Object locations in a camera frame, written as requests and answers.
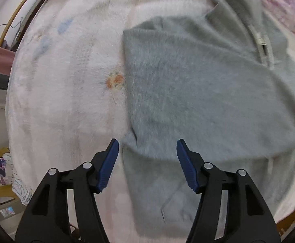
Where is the wooden rail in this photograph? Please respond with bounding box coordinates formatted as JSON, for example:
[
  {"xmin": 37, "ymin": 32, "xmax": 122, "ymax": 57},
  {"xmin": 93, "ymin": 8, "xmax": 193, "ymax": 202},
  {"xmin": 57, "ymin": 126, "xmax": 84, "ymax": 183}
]
[{"xmin": 0, "ymin": 0, "xmax": 45, "ymax": 47}]

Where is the light grey fuzzy sweater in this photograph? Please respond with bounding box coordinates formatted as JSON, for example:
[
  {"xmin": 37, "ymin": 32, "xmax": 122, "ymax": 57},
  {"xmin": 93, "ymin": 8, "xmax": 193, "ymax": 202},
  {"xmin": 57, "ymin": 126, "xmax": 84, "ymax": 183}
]
[{"xmin": 121, "ymin": 0, "xmax": 295, "ymax": 237}]

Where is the purple floral quilt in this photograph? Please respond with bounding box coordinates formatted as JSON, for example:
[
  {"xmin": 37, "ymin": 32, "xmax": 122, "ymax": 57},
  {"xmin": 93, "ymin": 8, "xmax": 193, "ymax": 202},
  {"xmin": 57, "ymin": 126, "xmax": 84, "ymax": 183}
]
[{"xmin": 43, "ymin": 0, "xmax": 295, "ymax": 39}]

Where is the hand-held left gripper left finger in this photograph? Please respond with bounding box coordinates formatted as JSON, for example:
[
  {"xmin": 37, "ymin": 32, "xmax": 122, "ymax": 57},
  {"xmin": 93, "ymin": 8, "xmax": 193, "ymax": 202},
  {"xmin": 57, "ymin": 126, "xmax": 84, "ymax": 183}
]
[{"xmin": 14, "ymin": 138, "xmax": 119, "ymax": 243}]

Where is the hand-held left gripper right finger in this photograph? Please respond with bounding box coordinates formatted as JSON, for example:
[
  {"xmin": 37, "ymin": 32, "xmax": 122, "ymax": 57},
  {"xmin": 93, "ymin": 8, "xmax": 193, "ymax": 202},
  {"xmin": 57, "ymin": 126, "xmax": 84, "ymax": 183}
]
[{"xmin": 176, "ymin": 139, "xmax": 281, "ymax": 243}]

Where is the printed paper bag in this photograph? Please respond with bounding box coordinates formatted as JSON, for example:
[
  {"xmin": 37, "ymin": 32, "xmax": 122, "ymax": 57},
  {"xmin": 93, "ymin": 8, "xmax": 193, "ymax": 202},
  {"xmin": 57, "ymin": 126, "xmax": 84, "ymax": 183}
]
[{"xmin": 0, "ymin": 157, "xmax": 12, "ymax": 187}]

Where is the white patterned cloth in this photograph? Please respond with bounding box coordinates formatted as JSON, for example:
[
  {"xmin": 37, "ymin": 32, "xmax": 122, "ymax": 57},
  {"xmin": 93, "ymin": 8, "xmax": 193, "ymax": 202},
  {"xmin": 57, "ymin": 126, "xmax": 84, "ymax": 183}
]
[{"xmin": 4, "ymin": 153, "xmax": 34, "ymax": 206}]

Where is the printed bed sheet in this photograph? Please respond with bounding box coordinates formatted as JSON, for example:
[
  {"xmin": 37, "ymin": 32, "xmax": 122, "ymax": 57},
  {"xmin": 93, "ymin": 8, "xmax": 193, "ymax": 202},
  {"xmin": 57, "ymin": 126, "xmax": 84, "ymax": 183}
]
[{"xmin": 5, "ymin": 0, "xmax": 295, "ymax": 241}]

